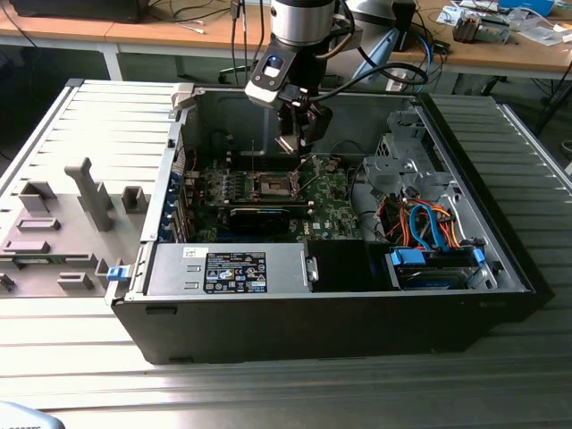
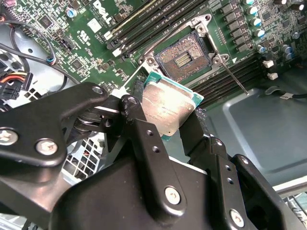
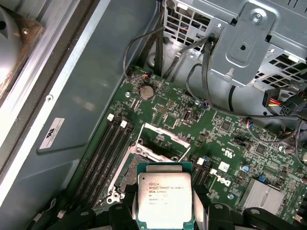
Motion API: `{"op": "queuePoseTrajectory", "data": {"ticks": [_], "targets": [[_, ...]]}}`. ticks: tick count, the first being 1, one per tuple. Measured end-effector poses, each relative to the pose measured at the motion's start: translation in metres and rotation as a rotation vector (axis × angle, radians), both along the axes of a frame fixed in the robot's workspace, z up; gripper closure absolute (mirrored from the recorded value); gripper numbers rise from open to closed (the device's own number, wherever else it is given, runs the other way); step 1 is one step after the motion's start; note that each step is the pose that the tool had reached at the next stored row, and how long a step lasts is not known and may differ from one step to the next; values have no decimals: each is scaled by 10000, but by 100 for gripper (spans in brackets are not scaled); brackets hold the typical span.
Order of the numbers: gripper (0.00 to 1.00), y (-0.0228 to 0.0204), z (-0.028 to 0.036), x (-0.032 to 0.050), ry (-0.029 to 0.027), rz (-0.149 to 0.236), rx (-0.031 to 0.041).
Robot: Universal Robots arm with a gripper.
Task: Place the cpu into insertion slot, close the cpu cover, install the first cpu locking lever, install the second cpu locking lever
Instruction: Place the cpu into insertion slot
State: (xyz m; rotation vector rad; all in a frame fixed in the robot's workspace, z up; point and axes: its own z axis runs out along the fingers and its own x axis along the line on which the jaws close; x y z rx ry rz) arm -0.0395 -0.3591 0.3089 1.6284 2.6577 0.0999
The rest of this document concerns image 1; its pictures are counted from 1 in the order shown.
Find metal drive cage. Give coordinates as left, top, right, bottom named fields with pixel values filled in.
left=360, top=109, right=453, bottom=200

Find green RAM stick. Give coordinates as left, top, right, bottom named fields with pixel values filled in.
left=8, top=254, right=90, bottom=264

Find metal socket cover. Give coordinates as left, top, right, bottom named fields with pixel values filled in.
left=290, top=155, right=322, bottom=189

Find hard disk in blue carrier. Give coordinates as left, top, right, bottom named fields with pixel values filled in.
left=384, top=248, right=487, bottom=291

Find grey parts rack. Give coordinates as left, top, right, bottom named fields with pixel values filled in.
left=0, top=156, right=151, bottom=299

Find orange power wires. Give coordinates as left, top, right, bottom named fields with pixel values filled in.
left=383, top=201, right=464, bottom=249

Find blue data wire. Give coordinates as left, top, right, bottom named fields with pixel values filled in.
left=408, top=203, right=450, bottom=252

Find white power adapter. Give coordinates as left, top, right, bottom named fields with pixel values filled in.
left=384, top=70, right=408, bottom=94

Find black PC case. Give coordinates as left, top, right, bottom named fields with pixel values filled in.
left=105, top=84, right=555, bottom=366

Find black graphics card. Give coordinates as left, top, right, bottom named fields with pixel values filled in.
left=226, top=206, right=291, bottom=237

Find metal heatsink cooler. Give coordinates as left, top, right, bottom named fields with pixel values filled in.
left=451, top=11, right=513, bottom=45

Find black upright box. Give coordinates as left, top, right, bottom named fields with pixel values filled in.
left=393, top=2, right=417, bottom=53

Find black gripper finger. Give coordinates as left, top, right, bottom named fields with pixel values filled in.
left=299, top=105, right=334, bottom=151
left=276, top=105, right=299, bottom=151

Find pale blue grey device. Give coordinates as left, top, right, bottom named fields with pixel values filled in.
left=0, top=400, right=63, bottom=429

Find black flat box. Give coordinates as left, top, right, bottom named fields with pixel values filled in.
left=8, top=0, right=144, bottom=23

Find thin black wire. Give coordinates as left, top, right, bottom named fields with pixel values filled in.
left=330, top=139, right=370, bottom=180

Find black camera cable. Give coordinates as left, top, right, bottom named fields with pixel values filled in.
left=307, top=62, right=430, bottom=102

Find CPU socket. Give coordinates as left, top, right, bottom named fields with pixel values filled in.
left=250, top=168, right=301, bottom=201

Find grey power supply unit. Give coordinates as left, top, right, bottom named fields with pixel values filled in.
left=143, top=242, right=312, bottom=297

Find blue network cable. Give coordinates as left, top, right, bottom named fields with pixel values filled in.
left=415, top=33, right=446, bottom=93

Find black plastic shroud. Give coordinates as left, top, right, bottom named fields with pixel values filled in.
left=307, top=240, right=373, bottom=294

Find blue box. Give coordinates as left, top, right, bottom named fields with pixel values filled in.
left=498, top=0, right=555, bottom=17

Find green motherboard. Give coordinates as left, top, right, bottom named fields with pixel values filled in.
left=185, top=154, right=363, bottom=245

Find wooden desk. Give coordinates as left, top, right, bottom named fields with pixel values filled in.
left=388, top=0, right=572, bottom=97
left=0, top=6, right=273, bottom=81

